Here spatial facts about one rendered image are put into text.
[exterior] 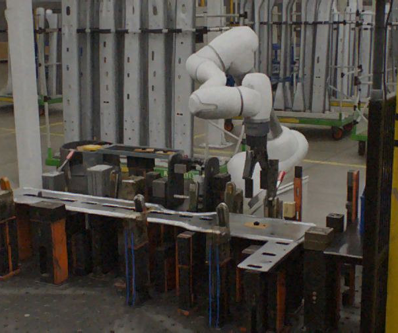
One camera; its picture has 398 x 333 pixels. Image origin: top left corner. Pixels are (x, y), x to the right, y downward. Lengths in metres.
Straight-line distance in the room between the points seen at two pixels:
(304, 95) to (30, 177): 5.20
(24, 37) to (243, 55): 3.74
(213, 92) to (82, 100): 5.35
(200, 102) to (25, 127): 4.29
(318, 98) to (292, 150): 7.03
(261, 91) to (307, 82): 8.15
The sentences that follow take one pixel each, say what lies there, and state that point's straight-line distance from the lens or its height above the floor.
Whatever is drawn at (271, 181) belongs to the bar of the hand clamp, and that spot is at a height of 1.13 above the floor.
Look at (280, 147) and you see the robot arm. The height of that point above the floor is 1.15.
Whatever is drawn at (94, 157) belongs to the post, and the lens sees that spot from 3.20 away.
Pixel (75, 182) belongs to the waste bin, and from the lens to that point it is 5.60.
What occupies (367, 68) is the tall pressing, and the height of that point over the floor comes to 0.81.
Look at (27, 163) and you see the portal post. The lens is 6.56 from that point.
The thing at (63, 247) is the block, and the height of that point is 0.85.
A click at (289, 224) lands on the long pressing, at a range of 2.55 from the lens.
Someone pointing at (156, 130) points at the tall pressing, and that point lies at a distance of 7.19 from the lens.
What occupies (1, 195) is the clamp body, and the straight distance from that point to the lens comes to 2.90.
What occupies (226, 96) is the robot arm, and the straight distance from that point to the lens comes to 2.34.
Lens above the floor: 1.75
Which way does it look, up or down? 12 degrees down
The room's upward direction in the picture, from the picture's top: 1 degrees counter-clockwise
